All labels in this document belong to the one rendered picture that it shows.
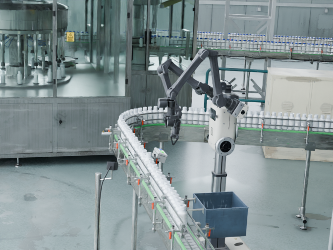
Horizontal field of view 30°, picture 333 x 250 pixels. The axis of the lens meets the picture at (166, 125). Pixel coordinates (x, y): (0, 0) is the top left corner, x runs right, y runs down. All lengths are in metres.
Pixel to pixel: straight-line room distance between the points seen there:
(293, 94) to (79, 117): 2.89
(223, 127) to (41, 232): 2.26
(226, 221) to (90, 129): 3.87
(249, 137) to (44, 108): 2.74
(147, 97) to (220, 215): 5.79
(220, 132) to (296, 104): 3.84
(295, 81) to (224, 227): 4.45
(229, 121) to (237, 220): 0.86
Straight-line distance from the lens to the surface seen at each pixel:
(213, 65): 4.60
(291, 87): 8.57
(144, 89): 9.91
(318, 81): 8.61
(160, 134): 6.29
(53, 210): 6.70
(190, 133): 6.30
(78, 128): 7.91
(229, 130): 4.89
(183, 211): 3.75
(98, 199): 3.55
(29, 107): 7.80
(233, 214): 4.38
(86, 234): 6.14
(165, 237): 4.01
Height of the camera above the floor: 2.56
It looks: 15 degrees down
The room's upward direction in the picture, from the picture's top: 3 degrees clockwise
